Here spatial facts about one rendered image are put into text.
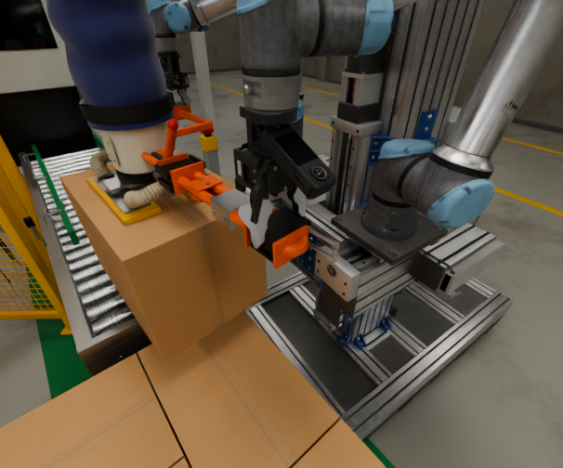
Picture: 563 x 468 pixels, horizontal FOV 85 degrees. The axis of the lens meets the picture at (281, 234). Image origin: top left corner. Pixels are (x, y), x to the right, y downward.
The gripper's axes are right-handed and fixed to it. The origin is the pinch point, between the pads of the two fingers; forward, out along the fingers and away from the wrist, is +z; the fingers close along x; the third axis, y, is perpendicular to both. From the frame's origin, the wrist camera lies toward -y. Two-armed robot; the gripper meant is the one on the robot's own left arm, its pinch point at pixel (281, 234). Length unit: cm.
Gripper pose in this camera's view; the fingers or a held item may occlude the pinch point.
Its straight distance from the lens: 52.1
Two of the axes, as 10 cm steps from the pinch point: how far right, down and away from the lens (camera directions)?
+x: -7.4, 3.9, -5.5
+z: 0.0, 8.2, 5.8
